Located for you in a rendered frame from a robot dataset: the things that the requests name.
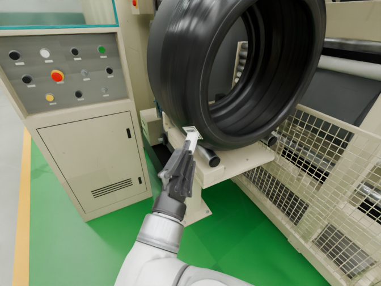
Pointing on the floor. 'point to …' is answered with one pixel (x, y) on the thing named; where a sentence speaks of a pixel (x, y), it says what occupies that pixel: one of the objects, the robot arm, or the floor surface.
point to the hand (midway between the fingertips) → (190, 143)
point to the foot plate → (197, 214)
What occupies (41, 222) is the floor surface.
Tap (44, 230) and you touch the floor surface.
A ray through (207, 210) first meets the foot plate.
